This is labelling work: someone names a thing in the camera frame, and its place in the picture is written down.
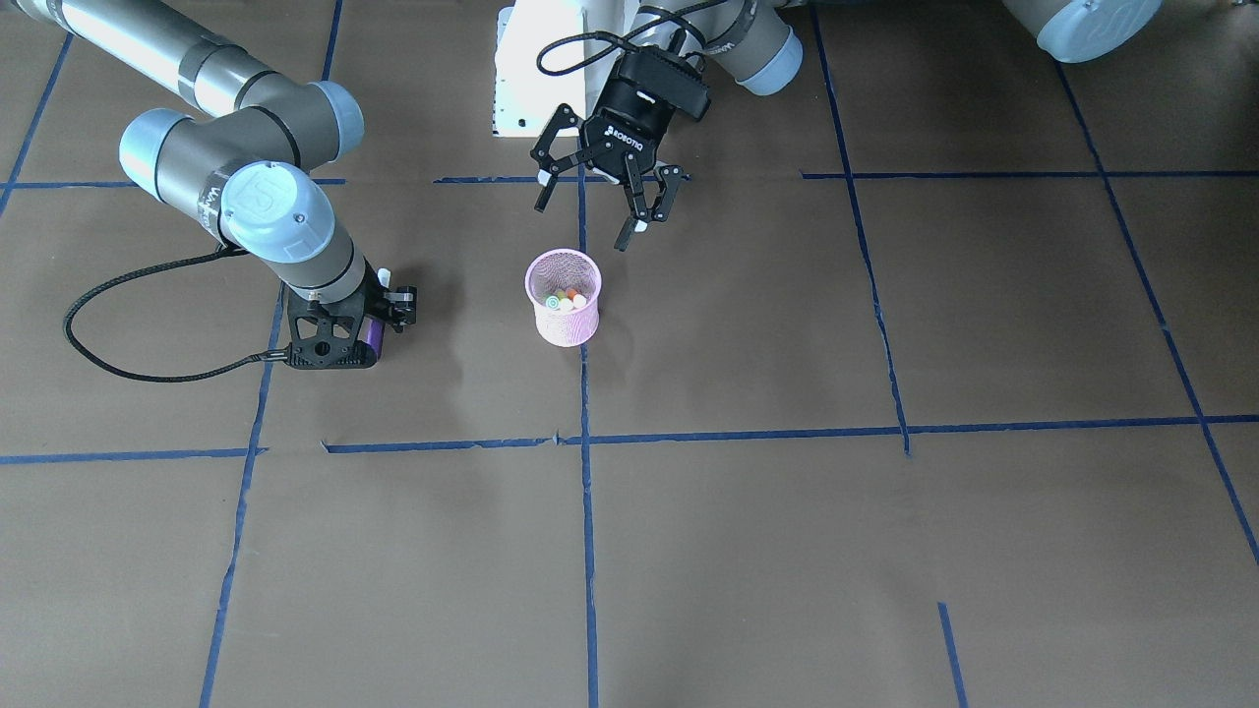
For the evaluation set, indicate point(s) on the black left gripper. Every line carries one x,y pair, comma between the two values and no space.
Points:
630,119

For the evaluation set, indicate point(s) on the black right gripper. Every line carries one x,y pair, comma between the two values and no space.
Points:
401,304

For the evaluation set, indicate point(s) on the purple marker pen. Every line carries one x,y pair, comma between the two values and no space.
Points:
374,291

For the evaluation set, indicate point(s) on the yellow marker pen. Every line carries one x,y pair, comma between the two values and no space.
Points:
573,304

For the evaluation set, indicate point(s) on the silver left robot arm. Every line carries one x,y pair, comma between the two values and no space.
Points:
859,87

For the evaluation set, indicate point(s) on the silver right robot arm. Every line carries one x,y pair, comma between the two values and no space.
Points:
244,173

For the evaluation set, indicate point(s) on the pink mesh pen holder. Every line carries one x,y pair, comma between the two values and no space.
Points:
549,274

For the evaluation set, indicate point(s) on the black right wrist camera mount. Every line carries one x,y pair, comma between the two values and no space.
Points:
306,351

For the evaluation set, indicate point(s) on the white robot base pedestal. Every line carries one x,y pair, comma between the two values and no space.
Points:
531,81

